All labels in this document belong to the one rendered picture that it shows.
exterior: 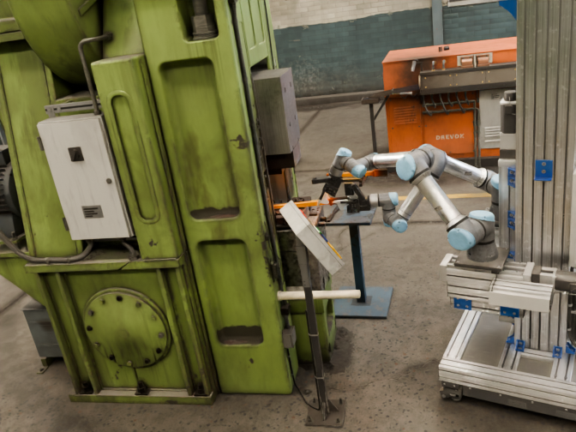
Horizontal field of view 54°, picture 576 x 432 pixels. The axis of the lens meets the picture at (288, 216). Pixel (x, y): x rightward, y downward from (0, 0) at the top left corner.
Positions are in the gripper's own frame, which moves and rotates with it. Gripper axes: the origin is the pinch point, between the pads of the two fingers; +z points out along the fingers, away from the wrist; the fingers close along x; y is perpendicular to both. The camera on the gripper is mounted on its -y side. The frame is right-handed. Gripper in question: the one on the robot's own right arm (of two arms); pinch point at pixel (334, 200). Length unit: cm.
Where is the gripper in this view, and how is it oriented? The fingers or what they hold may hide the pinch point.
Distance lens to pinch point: 325.6
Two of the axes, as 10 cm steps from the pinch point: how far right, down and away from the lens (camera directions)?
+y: 1.6, 9.1, 3.8
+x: 1.9, -4.0, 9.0
